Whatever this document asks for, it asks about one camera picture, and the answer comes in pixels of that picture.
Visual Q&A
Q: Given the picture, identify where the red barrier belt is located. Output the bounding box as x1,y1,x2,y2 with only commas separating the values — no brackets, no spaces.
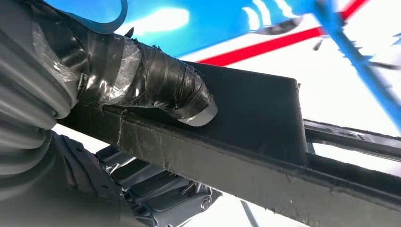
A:
197,0,371,67

